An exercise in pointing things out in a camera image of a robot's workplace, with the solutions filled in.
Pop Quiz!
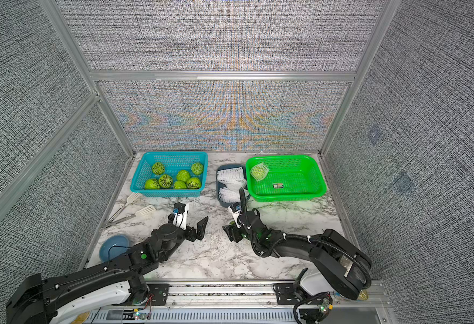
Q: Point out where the white foam net sleeve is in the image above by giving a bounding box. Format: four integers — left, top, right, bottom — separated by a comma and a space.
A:
250, 161, 270, 182

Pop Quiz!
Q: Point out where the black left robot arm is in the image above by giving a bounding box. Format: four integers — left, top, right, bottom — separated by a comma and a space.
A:
6, 217, 209, 323

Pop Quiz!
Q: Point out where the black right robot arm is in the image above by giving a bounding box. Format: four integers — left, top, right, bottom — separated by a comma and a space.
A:
223, 209, 372, 300

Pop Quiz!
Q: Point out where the white foam net pile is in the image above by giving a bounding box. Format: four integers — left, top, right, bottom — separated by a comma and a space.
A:
218, 168, 250, 203

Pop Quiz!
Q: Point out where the custard apple in teal basket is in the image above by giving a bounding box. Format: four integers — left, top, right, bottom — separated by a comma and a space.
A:
151, 162, 165, 176

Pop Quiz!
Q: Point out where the grey-blue plastic tub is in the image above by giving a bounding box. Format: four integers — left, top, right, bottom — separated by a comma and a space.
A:
216, 163, 246, 208

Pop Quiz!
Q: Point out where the teal plastic basket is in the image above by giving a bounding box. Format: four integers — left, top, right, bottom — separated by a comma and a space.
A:
130, 151, 208, 198

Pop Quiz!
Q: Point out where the blue bowl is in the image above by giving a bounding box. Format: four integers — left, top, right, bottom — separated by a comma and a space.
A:
99, 235, 132, 263

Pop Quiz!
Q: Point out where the bright green plastic basket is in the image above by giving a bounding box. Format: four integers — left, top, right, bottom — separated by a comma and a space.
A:
245, 155, 327, 203

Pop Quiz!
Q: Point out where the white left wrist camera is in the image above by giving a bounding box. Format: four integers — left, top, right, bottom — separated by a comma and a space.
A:
168, 202, 189, 230

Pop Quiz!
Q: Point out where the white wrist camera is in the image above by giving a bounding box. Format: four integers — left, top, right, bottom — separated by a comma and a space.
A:
168, 202, 189, 230
228, 202, 242, 228

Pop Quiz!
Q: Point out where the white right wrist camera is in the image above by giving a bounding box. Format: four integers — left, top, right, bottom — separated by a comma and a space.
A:
228, 202, 242, 228

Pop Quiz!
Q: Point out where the black corrugated cable conduit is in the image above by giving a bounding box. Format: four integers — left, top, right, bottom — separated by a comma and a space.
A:
321, 238, 373, 290

